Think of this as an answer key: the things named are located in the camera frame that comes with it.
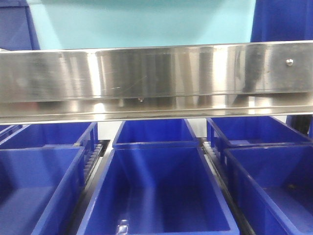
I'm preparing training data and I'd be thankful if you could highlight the blue bin rear centre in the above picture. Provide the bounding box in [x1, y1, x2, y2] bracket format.
[112, 118, 199, 149]

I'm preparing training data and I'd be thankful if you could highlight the blue bin rear right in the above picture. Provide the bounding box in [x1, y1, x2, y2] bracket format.
[206, 116, 313, 164]

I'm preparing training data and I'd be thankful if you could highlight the right white roller track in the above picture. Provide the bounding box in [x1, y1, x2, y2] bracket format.
[202, 141, 223, 171]

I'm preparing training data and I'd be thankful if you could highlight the blue bin front left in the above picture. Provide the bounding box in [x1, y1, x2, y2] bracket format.
[0, 147, 85, 235]

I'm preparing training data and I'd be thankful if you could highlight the white roller track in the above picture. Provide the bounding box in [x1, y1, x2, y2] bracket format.
[202, 141, 223, 171]
[83, 141, 107, 182]

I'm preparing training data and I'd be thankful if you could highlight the left white roller track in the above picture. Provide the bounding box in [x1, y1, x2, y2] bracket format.
[83, 141, 107, 182]

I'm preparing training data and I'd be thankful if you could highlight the blue bin top right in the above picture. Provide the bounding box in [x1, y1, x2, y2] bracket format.
[250, 0, 313, 42]

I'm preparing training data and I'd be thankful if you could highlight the light blue plastic bin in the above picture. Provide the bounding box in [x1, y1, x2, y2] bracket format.
[28, 0, 256, 49]

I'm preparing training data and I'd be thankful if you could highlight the blue bin rear left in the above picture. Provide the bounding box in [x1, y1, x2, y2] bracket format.
[0, 122, 99, 154]

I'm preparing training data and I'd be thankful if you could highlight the blue bin front right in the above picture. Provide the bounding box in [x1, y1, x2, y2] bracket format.
[225, 145, 313, 235]

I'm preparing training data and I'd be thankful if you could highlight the blue bin top left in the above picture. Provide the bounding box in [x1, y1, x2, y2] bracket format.
[0, 0, 40, 50]

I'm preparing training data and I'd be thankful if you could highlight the blue bin front centre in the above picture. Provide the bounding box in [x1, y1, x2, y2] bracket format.
[77, 146, 240, 235]

